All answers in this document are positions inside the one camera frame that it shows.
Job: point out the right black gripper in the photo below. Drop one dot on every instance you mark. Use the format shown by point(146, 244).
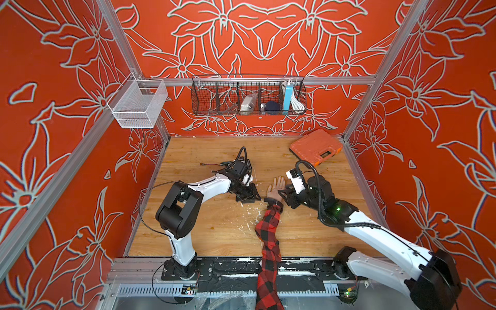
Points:
point(290, 197)

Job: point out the dark blue round object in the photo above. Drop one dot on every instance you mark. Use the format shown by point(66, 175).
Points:
point(272, 108)

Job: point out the orange plastic tool case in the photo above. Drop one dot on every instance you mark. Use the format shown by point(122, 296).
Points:
point(316, 147)

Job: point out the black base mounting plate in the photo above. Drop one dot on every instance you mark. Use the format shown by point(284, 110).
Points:
point(295, 275)

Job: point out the red plaid sleeved forearm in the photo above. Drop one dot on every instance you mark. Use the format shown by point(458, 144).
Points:
point(267, 295)

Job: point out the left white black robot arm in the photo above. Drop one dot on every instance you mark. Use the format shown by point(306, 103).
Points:
point(178, 212)

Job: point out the mannequin hand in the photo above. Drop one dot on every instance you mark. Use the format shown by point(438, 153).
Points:
point(273, 189)

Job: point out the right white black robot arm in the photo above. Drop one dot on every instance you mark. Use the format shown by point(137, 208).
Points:
point(428, 278)

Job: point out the black wrist watch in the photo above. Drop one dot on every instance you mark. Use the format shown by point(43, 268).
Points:
point(273, 204)

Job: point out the black wire wall basket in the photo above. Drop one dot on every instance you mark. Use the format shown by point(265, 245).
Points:
point(222, 95)

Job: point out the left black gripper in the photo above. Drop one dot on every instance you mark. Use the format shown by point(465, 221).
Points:
point(252, 196)

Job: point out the silver pouch in basket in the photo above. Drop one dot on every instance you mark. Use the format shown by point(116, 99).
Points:
point(248, 105)

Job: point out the clear plastic wall bin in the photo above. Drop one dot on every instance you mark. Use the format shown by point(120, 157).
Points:
point(138, 103)

